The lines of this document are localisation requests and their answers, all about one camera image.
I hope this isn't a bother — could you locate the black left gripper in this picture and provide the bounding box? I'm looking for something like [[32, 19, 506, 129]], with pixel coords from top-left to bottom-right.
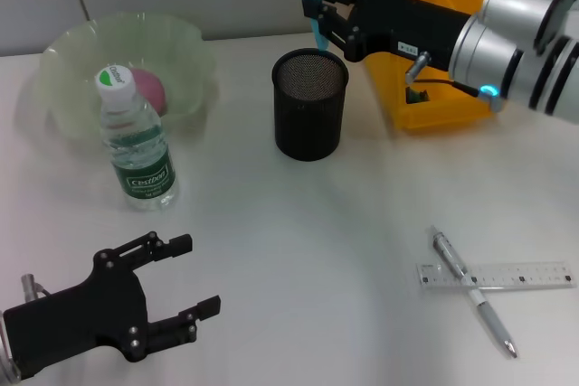
[[2, 231, 222, 381]]

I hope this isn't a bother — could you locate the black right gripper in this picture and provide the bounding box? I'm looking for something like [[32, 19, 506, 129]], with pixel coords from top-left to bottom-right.
[[301, 0, 471, 71]]

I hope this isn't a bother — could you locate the clear green-label water bottle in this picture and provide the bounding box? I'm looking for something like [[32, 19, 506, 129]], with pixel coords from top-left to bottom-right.
[[94, 64, 181, 212]]

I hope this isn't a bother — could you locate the pink peach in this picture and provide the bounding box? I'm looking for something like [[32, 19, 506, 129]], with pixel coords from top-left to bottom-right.
[[128, 68, 168, 116]]

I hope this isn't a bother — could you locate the silver white pen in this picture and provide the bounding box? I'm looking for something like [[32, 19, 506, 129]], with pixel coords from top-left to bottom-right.
[[429, 225, 519, 359]]

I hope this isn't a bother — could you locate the clear plastic ruler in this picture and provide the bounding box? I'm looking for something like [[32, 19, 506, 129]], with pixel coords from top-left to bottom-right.
[[414, 260, 576, 291]]

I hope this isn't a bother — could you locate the black mesh pen holder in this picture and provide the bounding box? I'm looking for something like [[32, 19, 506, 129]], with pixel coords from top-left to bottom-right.
[[271, 47, 350, 162]]

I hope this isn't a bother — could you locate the pale green glass fruit bowl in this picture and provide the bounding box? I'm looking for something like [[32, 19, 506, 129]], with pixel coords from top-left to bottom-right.
[[34, 11, 219, 141]]

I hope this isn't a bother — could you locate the yellow plastic bin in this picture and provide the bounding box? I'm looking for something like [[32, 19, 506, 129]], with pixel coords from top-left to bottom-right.
[[352, 0, 497, 135]]

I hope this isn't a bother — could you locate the right gripper cable with plug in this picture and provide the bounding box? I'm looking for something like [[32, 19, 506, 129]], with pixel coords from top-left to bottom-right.
[[403, 51, 481, 97]]

